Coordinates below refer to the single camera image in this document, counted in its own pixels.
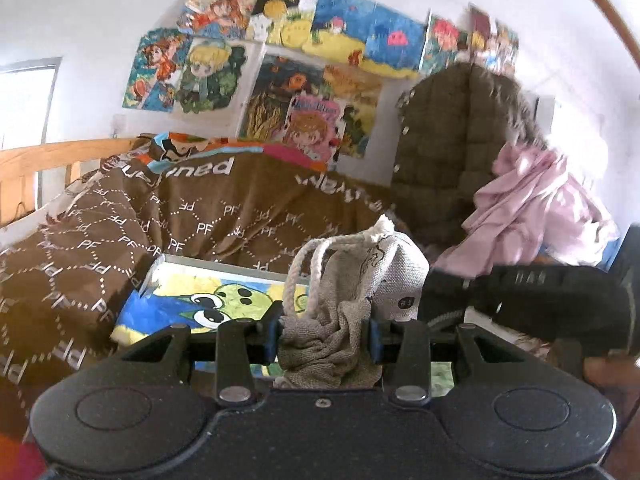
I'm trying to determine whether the beige drawstring pouch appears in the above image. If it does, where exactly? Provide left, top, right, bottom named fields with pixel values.
left=274, top=216, right=430, bottom=390

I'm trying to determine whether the grey box with cartoon picture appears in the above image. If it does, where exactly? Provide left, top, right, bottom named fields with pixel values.
left=111, top=255, right=286, bottom=347

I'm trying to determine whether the pink cloth garment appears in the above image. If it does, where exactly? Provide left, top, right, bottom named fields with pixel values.
left=435, top=143, right=618, bottom=278

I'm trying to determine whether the brown PF patterned blanket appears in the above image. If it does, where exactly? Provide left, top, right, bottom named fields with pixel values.
left=1, top=152, right=392, bottom=441

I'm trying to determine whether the colourful cartoon pillow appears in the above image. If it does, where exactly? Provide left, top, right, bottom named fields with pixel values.
left=134, top=132, right=330, bottom=174

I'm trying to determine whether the brown quilted puffer jacket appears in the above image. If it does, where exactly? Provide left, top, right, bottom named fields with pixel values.
left=392, top=63, right=546, bottom=249

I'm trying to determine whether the pink framed girl wall drawing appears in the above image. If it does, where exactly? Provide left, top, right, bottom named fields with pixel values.
left=280, top=92, right=342, bottom=162

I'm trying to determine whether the dark orange flowers wall painting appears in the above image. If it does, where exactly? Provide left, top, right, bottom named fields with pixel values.
left=239, top=54, right=383, bottom=162

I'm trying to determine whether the blond boy wall drawing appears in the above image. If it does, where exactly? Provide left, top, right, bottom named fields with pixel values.
left=176, top=39, right=247, bottom=114

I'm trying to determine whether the small cartoon wall collage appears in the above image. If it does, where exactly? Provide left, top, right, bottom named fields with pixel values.
left=470, top=6, right=520, bottom=78

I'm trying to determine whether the red-haired girl wall drawing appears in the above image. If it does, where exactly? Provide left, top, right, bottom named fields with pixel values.
left=122, top=28, right=193, bottom=113

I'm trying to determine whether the wooden bed rail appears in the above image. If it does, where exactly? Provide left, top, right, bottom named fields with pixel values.
left=1, top=133, right=151, bottom=228

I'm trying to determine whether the red-haired boy wall drawing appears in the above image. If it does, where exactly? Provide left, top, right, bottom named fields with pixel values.
left=419, top=13, right=470, bottom=76

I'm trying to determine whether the space and sea wall painting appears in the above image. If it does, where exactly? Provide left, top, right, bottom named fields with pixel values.
left=246, top=0, right=425, bottom=78

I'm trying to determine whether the mermaid girl wall drawing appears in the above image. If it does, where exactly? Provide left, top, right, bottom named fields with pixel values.
left=177, top=0, right=256, bottom=40

